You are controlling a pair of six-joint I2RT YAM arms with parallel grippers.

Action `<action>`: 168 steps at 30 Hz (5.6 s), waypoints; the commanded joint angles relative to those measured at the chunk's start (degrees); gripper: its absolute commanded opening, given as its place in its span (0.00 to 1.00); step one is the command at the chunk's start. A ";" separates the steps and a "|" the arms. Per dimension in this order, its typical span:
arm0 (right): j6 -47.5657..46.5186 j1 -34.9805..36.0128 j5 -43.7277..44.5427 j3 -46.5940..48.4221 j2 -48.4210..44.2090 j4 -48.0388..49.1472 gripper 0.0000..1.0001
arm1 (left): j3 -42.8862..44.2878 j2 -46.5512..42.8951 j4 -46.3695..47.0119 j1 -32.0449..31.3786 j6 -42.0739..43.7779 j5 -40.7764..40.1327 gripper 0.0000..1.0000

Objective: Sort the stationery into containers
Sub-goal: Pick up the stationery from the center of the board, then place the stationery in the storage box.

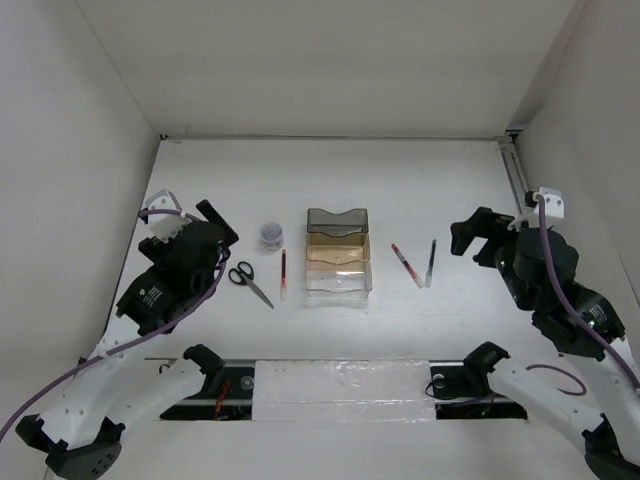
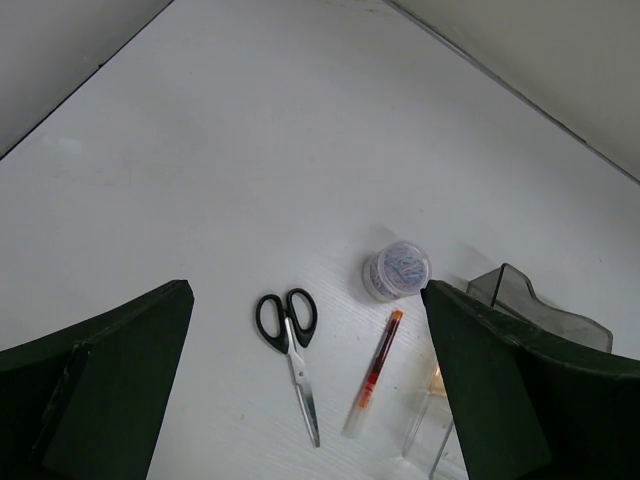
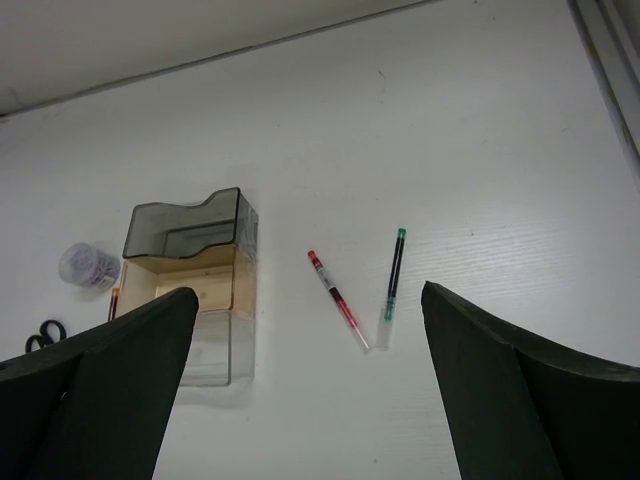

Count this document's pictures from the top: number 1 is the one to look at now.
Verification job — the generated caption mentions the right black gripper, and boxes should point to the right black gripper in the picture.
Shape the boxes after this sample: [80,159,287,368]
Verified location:
[450,204,533,309]

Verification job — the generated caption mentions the small clear clip jar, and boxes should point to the small clear clip jar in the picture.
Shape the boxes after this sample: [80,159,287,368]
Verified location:
[260,222,284,251]

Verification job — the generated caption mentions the red pen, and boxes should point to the red pen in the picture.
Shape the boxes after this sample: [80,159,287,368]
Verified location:
[391,243,424,289]
[280,248,288,301]

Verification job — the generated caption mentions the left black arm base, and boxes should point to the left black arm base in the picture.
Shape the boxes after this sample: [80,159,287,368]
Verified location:
[160,360,256,422]

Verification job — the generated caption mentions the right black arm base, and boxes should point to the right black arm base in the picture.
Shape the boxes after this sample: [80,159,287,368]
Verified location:
[425,361,528,421]

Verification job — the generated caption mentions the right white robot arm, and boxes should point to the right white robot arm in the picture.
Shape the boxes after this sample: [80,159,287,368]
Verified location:
[427,207,639,479]

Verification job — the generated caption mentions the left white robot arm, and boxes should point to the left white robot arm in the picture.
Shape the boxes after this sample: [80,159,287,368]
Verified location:
[7,200,239,479]

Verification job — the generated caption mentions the green pen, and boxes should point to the green pen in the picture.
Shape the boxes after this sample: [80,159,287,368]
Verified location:
[424,239,437,288]

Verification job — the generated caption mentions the grey smoked plastic tray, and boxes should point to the grey smoked plastic tray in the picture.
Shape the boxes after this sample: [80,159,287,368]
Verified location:
[307,208,369,237]

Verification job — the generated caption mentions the clear plastic tray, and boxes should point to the clear plastic tray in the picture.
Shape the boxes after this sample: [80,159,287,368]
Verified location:
[306,260,373,298]

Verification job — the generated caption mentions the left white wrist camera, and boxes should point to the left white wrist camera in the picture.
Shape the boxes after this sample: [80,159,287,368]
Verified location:
[140,189,192,243]

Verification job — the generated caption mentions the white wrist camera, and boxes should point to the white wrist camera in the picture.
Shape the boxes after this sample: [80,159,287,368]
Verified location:
[507,187,565,232]
[140,189,192,243]

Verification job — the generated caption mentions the black handled scissors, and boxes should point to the black handled scissors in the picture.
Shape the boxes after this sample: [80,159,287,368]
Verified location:
[228,261,274,309]

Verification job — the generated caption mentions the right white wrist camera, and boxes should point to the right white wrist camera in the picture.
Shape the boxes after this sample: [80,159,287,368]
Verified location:
[507,187,565,232]

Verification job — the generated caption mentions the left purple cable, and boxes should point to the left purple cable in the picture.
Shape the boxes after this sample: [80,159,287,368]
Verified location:
[0,208,229,441]

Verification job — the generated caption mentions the aluminium rail right side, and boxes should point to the aluminium rail right side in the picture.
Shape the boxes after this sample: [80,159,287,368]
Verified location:
[495,134,530,214]

